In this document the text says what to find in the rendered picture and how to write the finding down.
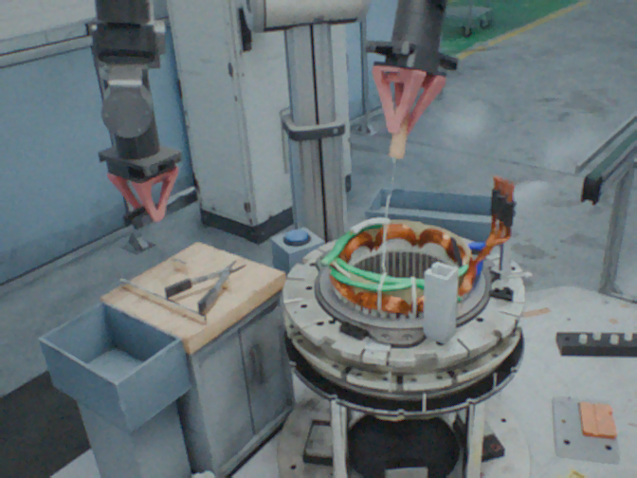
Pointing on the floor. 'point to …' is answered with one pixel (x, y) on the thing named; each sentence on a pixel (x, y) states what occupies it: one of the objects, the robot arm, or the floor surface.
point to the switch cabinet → (242, 115)
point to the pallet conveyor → (619, 159)
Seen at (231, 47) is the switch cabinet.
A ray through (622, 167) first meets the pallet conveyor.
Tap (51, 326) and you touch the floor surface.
